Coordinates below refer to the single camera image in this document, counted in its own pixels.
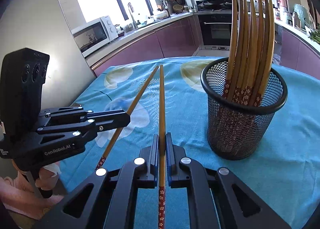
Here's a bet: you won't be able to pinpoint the purple kitchen cabinets right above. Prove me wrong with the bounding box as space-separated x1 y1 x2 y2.
274 21 319 79

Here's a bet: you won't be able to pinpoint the pink kettle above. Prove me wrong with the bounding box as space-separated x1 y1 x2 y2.
277 0 289 21

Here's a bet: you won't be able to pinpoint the teal kitchen appliance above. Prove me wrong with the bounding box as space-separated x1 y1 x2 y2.
293 3 311 28

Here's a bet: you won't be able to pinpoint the blue floral tablecloth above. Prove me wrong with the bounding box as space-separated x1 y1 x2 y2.
60 57 319 228

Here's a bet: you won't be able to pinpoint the white microwave oven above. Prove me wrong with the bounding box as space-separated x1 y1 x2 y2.
72 16 118 57

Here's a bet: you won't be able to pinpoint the black mesh utensil holder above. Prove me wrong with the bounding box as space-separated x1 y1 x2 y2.
201 58 287 160

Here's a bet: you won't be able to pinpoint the left hand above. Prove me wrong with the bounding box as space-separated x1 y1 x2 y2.
11 160 62 191

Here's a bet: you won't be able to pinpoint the black built-in oven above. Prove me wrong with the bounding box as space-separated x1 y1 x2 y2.
198 13 232 46

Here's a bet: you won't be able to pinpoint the green leafy vegetables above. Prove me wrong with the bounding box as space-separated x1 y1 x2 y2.
309 29 320 44

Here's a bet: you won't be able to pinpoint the black left camera box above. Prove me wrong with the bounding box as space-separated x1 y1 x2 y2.
1 48 50 142

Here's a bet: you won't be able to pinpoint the kitchen faucet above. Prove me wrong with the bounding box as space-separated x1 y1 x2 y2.
127 2 137 29

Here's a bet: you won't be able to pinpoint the purple kitchen cabinets left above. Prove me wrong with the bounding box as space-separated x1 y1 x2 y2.
86 13 200 76

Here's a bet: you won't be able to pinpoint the black gas stove top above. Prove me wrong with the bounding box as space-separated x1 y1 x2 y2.
195 0 232 14

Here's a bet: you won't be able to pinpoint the purple kitchen cabinets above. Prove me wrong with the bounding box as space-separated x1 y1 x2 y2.
274 21 319 79
86 13 200 76

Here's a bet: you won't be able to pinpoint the pink sleeved left forearm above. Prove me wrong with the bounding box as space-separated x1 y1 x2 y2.
1 173 63 220

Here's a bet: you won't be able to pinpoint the bamboo chopstick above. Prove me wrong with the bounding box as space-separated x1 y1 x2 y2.
253 0 274 106
158 65 166 228
94 65 160 172
223 0 238 100
228 0 246 102
242 0 257 106

